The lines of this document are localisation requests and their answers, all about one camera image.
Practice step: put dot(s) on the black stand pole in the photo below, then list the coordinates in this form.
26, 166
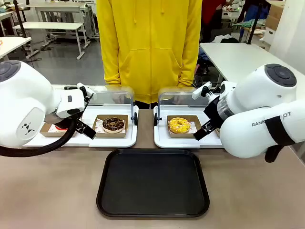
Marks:
21, 21
253, 26

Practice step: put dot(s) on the white display tray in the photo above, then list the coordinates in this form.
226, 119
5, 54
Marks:
112, 142
162, 140

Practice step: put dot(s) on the large white table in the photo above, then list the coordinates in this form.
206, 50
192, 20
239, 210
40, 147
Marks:
238, 57

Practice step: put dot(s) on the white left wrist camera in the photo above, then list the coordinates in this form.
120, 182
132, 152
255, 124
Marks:
88, 90

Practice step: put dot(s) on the person in red top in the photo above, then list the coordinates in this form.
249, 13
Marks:
212, 16

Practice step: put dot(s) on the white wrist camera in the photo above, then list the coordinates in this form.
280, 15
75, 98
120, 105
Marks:
199, 91
88, 90

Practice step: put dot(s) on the brown cardboard donut box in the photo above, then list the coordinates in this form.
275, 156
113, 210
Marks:
112, 135
181, 136
47, 132

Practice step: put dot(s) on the person in yellow hoodie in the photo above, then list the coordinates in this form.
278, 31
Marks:
150, 47

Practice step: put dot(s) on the black serving tray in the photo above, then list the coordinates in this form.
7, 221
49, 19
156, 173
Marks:
152, 183

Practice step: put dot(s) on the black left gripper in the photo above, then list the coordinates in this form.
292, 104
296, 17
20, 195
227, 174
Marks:
68, 122

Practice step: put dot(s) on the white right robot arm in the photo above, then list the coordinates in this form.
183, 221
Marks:
247, 133

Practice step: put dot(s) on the yellow glazed donut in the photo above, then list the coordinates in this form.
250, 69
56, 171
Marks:
179, 125

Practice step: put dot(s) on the white storage box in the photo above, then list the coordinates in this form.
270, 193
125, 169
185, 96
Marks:
269, 34

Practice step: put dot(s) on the red glazed donut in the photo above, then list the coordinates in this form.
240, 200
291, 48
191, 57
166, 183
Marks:
59, 128

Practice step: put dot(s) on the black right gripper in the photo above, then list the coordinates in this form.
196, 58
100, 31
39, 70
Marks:
213, 112

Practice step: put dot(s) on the clear plastic display cover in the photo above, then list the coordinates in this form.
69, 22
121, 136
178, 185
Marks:
112, 95
171, 95

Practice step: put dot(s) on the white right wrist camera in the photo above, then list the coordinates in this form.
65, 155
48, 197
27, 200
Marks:
199, 91

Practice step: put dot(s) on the white workbench table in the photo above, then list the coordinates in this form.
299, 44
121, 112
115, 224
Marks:
59, 5

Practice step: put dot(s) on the person's right forearm yellow sleeve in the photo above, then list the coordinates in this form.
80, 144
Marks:
109, 66

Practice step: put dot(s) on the person's left forearm yellow sleeve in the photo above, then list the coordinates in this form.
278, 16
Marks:
189, 66

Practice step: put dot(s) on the white table with frame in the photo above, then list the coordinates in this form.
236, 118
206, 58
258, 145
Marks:
47, 25

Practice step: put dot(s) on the chocolate donut yellow sprinkles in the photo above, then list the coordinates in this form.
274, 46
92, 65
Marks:
113, 125

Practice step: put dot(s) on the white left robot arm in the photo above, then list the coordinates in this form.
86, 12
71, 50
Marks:
23, 100

